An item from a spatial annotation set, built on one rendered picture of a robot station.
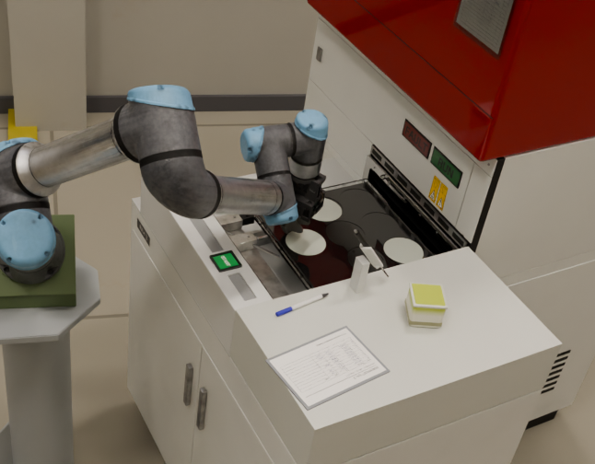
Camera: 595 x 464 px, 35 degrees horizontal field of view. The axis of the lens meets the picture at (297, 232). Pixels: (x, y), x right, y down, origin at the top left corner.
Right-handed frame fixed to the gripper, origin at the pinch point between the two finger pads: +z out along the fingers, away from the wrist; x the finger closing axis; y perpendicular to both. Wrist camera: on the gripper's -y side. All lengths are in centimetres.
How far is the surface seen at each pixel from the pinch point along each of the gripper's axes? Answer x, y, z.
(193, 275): -25.8, -9.7, 1.2
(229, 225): -6.4, -12.1, 1.2
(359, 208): 20.6, 10.8, 2.5
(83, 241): 43, -100, 100
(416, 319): -17.9, 41.5, -10.9
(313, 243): 0.4, 7.9, 0.9
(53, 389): -51, -32, 35
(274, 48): 174, -96, 77
